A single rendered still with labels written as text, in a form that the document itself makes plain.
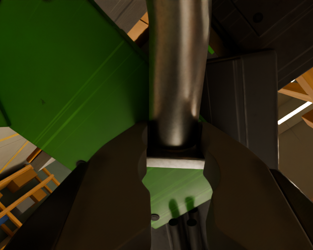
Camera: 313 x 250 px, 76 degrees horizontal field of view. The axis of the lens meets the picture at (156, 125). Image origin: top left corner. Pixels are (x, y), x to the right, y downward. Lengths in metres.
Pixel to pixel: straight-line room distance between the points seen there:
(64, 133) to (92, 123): 0.03
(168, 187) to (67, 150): 0.09
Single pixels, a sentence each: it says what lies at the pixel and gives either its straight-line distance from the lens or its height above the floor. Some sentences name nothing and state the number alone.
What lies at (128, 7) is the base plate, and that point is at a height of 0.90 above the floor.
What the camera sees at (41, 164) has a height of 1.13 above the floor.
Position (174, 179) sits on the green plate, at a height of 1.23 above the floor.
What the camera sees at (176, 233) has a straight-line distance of 0.21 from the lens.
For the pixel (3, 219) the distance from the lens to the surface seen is 5.82.
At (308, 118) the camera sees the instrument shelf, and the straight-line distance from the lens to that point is 0.74.
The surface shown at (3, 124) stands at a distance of 0.19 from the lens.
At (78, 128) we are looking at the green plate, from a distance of 0.16.
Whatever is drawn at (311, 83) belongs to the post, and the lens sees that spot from 0.99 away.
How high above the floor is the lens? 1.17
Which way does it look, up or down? 5 degrees up
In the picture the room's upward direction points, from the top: 139 degrees clockwise
